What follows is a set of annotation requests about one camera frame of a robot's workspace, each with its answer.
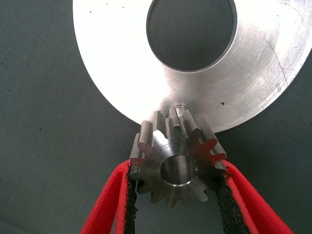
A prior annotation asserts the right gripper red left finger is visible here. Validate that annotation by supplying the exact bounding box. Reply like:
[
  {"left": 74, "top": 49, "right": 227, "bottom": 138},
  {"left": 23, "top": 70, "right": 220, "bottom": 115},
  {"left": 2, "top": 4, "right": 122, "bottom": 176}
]
[{"left": 79, "top": 160, "right": 141, "bottom": 234}]

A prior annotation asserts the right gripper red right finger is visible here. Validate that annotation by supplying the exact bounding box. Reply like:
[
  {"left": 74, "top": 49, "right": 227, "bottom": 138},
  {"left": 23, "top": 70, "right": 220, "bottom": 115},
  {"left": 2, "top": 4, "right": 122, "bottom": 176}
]
[{"left": 214, "top": 159, "right": 294, "bottom": 234}]

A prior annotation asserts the small steel planetary gear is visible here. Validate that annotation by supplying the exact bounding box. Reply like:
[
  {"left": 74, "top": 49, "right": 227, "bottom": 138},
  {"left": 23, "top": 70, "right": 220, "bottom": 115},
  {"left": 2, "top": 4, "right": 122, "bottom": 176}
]
[{"left": 130, "top": 104, "right": 228, "bottom": 209}]

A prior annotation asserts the round metal carrier plate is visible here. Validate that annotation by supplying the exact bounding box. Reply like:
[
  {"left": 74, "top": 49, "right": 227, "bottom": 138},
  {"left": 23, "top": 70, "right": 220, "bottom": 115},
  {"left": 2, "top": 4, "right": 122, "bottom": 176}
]
[{"left": 72, "top": 0, "right": 312, "bottom": 134}]

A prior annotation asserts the dark grey table cloth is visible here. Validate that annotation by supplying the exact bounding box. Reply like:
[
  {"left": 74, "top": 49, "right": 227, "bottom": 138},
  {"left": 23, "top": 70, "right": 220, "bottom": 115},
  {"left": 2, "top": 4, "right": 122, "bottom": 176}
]
[{"left": 0, "top": 0, "right": 312, "bottom": 234}]

